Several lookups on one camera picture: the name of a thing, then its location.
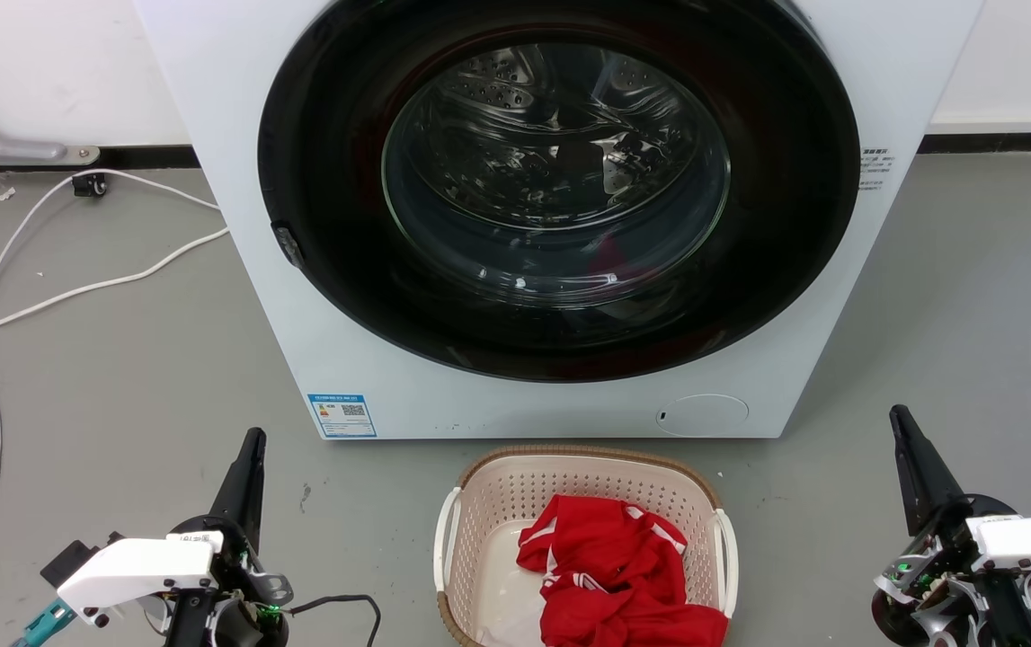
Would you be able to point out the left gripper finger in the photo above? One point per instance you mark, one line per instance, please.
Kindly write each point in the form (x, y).
(235, 496)
(258, 503)

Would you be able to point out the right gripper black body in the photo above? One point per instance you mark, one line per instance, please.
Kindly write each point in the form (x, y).
(951, 575)

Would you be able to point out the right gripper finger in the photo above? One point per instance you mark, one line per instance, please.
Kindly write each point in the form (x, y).
(934, 481)
(911, 476)

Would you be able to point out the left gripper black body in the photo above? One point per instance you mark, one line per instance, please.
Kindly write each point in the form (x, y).
(232, 562)

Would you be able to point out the beige perforated laundry basket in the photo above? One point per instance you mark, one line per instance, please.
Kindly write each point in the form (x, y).
(497, 503)

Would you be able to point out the blue energy label sticker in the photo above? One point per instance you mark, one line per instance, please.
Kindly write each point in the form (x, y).
(342, 415)

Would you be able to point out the teal connector plug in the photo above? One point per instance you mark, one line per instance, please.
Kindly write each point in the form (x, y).
(43, 624)

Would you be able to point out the round white filter cover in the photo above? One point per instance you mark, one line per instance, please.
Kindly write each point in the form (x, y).
(704, 415)

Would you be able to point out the black round glass washer door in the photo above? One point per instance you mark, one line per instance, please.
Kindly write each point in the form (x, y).
(785, 225)

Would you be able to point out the small printed text sticker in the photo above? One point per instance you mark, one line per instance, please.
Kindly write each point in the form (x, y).
(875, 168)

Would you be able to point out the red garment with white stripes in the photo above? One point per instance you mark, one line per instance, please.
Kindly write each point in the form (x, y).
(609, 566)

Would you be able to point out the white front-load washing machine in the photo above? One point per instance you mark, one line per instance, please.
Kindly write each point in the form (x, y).
(236, 135)

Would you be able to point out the grey metal bracket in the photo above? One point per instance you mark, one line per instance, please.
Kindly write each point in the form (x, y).
(3, 146)

